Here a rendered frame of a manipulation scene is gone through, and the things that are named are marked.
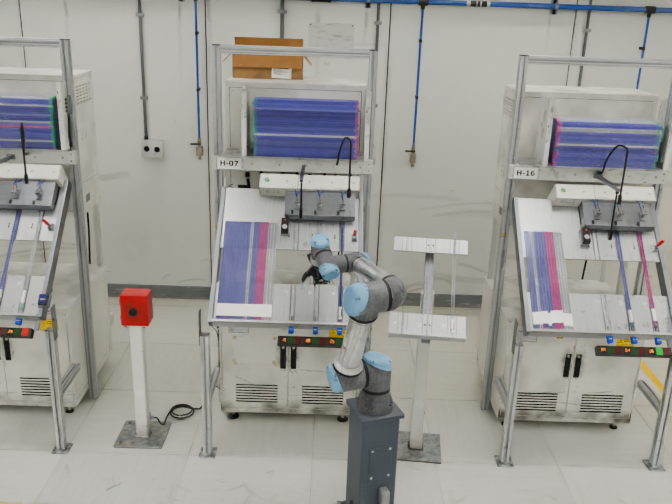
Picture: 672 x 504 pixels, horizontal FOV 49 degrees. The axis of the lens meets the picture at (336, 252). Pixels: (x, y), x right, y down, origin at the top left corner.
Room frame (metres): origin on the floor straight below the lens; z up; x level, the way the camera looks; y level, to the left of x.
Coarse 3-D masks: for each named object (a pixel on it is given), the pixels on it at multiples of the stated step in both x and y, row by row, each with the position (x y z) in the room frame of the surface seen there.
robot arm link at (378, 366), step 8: (368, 352) 2.68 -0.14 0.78; (376, 352) 2.69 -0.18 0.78; (368, 360) 2.61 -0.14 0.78; (376, 360) 2.61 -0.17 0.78; (384, 360) 2.62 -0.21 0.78; (368, 368) 2.59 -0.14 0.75; (376, 368) 2.59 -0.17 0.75; (384, 368) 2.60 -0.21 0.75; (368, 376) 2.57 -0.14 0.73; (376, 376) 2.59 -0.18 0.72; (384, 376) 2.60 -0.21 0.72; (368, 384) 2.58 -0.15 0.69; (376, 384) 2.59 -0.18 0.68; (384, 384) 2.60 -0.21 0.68
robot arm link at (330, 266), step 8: (320, 256) 2.82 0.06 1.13; (328, 256) 2.81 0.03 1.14; (336, 256) 2.83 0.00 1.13; (344, 256) 2.83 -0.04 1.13; (320, 264) 2.79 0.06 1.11; (328, 264) 2.78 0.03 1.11; (336, 264) 2.80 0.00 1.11; (344, 264) 2.81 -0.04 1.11; (320, 272) 2.79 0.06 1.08; (328, 272) 2.76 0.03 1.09; (336, 272) 2.77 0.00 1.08; (344, 272) 2.82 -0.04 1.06; (328, 280) 2.79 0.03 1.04
